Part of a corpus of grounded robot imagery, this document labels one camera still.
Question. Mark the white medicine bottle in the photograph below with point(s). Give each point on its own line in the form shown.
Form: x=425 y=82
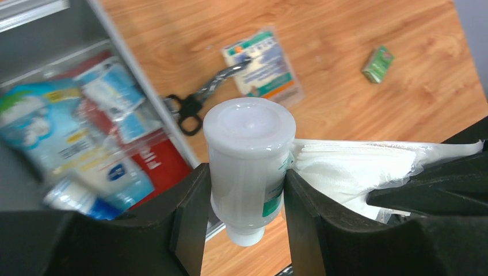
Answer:
x=249 y=147

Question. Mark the red first aid pouch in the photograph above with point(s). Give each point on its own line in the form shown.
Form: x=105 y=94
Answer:
x=155 y=154

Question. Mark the black handled scissors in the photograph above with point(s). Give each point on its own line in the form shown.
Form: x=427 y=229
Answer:
x=189 y=107

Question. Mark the white gauze packet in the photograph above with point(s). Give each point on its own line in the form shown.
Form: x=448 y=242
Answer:
x=347 y=171

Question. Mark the small green packet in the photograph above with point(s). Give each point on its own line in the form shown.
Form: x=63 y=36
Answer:
x=378 y=64

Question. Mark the blue white small bottle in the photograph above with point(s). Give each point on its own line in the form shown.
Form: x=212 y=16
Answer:
x=70 y=195

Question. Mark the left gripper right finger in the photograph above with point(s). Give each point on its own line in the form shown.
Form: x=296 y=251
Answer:
x=326 y=238

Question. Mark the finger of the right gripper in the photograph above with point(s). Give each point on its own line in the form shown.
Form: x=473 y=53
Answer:
x=455 y=188

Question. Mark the blue cotton pouch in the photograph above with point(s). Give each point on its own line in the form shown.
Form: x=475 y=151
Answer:
x=40 y=120

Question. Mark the teal blue sachet pack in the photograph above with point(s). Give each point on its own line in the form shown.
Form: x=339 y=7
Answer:
x=107 y=82

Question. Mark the bandage strip box pack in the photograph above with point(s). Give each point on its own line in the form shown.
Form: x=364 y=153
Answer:
x=269 y=74

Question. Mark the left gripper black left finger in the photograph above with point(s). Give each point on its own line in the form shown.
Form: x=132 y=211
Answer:
x=165 y=236

